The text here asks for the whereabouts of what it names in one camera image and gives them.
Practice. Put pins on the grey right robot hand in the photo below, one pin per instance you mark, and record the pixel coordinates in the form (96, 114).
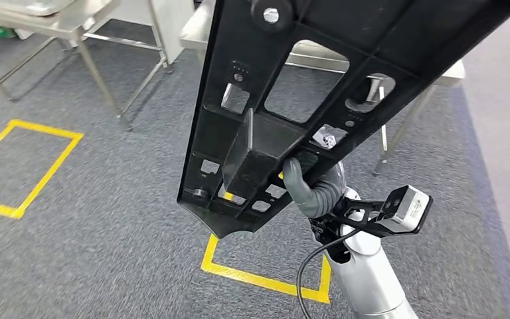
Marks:
(297, 189)

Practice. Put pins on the yellow floor tape square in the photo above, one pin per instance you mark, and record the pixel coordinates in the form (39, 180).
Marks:
(48, 169)
(255, 278)

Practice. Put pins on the steel side table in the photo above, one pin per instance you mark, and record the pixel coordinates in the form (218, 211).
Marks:
(79, 24)

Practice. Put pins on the black plastic plate frame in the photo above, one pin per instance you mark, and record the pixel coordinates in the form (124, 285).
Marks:
(369, 39)

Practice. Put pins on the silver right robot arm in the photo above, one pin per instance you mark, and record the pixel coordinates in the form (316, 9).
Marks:
(365, 273)

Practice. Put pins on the steel workbench table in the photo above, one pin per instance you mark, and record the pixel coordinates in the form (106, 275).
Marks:
(450, 72)

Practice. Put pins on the grey metal tray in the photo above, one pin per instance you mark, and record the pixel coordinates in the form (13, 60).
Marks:
(35, 6)

